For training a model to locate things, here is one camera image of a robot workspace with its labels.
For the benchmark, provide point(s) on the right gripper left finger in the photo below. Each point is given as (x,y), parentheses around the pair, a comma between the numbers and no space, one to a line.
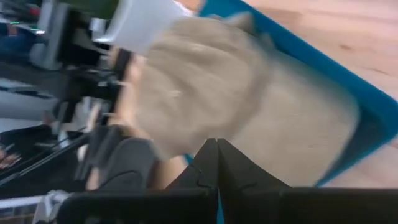
(202,174)

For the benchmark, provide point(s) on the beige baseball cap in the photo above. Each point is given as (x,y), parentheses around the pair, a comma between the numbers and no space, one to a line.
(217,93)

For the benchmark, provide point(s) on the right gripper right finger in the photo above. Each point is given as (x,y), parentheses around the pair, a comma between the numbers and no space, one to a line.
(236,174)

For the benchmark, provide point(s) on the white hexagonal plant pot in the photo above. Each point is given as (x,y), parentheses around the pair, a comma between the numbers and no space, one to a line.
(146,21)

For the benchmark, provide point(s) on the black metal table frame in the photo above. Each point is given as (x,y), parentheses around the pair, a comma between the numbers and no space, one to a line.
(40,161)

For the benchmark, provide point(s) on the dark grey baseball cap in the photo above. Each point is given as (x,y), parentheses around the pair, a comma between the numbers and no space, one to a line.
(130,161)

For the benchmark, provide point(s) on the blue plastic bin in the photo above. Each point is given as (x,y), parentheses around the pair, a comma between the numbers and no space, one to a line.
(357,93)

